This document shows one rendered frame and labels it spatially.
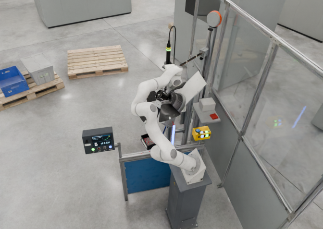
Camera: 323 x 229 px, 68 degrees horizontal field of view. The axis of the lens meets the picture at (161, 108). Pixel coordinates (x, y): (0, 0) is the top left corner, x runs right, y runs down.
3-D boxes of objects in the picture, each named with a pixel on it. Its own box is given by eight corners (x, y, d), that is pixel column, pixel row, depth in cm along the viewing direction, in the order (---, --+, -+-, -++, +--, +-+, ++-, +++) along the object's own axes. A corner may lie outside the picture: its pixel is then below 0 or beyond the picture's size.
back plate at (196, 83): (156, 103, 303) (155, 103, 302) (194, 65, 276) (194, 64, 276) (167, 134, 264) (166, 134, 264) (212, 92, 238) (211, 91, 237)
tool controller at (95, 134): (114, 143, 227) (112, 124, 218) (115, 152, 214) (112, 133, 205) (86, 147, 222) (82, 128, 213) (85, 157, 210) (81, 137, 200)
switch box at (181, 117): (191, 123, 308) (192, 110, 294) (180, 124, 305) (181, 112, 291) (188, 118, 315) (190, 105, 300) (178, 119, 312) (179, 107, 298)
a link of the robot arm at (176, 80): (170, 68, 201) (167, 77, 207) (174, 77, 192) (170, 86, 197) (179, 69, 204) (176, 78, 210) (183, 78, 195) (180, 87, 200)
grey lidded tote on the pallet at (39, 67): (46, 67, 486) (41, 52, 464) (58, 80, 452) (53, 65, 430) (25, 73, 465) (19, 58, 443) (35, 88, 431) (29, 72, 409)
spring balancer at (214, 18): (208, 23, 257) (204, 25, 253) (211, 8, 246) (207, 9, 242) (221, 27, 249) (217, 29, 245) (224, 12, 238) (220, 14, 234)
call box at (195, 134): (205, 132, 249) (207, 125, 242) (209, 139, 242) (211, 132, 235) (191, 134, 246) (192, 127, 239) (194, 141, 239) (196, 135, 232)
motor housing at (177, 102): (167, 104, 282) (159, 100, 275) (180, 91, 274) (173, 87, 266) (172, 118, 266) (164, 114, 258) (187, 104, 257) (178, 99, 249)
